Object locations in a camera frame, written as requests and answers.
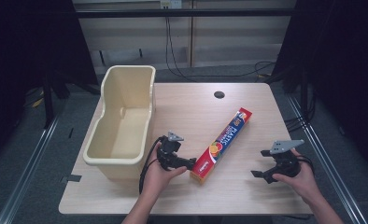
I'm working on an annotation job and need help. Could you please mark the black metal stand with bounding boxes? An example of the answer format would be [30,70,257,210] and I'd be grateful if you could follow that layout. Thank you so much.
[41,69,102,130]
[264,66,311,118]

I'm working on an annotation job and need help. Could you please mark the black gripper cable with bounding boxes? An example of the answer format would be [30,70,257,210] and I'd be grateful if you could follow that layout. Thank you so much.
[296,154,316,175]
[138,135,167,195]

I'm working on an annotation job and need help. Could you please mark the aluminium floor rail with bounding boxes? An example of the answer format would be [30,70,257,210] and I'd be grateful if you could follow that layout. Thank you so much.
[286,92,368,224]
[0,116,60,224]

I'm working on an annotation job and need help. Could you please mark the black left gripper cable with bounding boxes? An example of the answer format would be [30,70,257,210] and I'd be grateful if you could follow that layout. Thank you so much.
[138,135,167,195]

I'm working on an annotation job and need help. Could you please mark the black tape strip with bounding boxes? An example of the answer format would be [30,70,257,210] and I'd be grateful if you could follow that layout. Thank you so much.
[60,174,82,184]

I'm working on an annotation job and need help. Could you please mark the person's left hand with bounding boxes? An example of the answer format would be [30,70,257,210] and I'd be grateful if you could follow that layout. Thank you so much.
[141,141,188,200]

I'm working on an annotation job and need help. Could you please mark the black hanging cable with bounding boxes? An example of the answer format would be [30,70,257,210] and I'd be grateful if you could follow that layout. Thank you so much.
[164,7,199,83]

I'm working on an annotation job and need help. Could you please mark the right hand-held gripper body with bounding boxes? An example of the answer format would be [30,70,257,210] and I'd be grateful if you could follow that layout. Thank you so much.
[263,139,305,185]

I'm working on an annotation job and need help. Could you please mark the red cling wrap box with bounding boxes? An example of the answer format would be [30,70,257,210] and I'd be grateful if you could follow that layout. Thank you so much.
[190,107,253,185]

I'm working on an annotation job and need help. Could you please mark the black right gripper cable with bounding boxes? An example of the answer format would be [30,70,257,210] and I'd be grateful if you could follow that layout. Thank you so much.
[296,154,316,175]

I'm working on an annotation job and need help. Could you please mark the black floor cable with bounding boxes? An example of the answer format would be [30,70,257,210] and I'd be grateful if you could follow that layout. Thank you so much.
[185,61,278,82]

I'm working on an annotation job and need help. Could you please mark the black horizontal frame bar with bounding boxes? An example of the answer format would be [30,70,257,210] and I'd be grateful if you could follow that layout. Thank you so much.
[75,7,298,19]

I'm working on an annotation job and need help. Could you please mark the white wall power outlet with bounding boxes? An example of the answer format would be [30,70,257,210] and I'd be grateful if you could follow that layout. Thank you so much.
[160,0,183,9]

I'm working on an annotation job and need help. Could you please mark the person's right hand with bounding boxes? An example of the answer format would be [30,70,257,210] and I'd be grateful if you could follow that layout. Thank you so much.
[271,147,325,207]

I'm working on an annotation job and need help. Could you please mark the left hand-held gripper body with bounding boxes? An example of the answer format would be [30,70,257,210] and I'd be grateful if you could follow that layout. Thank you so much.
[156,131,188,172]

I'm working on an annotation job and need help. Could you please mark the black curtain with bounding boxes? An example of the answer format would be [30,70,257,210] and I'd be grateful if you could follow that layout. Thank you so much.
[0,0,99,175]
[270,0,368,175]

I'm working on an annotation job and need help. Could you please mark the cream plastic bin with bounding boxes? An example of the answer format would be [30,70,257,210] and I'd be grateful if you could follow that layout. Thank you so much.
[82,64,157,182]

